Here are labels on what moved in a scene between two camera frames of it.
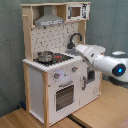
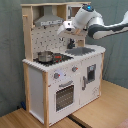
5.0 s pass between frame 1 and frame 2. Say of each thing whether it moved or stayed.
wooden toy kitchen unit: stayed
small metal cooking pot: stayed
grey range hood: stayed
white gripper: moved
